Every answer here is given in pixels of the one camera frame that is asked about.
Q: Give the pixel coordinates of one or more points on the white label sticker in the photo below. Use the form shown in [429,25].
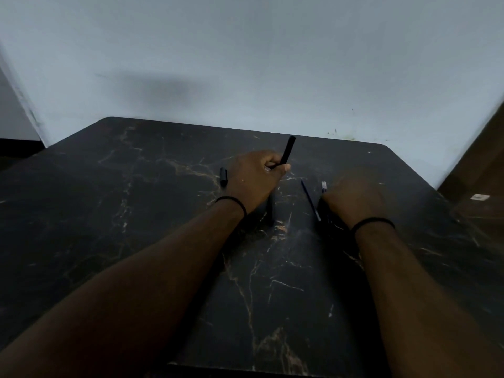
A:
[480,197]

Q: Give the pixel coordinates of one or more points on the brown wooden door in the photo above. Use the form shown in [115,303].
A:
[478,169]

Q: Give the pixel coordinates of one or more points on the black pen cap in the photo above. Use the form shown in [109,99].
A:
[223,177]

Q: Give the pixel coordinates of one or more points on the person's right hand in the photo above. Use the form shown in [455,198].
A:
[356,198]

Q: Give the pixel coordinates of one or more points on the person's left thumb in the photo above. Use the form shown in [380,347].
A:
[281,170]

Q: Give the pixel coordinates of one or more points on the black marker pen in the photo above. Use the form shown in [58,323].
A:
[288,149]

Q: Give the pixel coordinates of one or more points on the thin blue pen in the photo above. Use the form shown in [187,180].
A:
[311,200]

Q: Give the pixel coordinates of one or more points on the person's left forearm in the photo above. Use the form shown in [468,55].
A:
[130,287]

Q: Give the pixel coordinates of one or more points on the black wristband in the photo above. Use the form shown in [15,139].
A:
[372,221]
[235,200]

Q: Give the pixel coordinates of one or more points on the person's left hand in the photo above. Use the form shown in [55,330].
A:
[252,179]

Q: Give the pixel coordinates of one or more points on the person's right forearm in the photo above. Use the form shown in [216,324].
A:
[417,307]

